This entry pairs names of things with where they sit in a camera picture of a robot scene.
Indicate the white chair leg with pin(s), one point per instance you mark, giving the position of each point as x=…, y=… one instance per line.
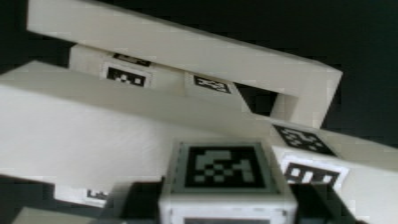
x=125, y=69
x=213, y=90

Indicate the white U-shaped fence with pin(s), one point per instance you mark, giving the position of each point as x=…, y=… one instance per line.
x=121, y=31

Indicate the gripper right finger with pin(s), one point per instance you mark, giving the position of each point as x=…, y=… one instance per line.
x=322, y=209

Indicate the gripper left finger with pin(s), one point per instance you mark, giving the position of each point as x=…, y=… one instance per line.
x=132, y=203

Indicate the white chair back frame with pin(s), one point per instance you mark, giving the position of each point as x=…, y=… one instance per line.
x=89, y=132

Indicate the white nut cube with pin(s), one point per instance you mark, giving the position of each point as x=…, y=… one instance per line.
x=224, y=187

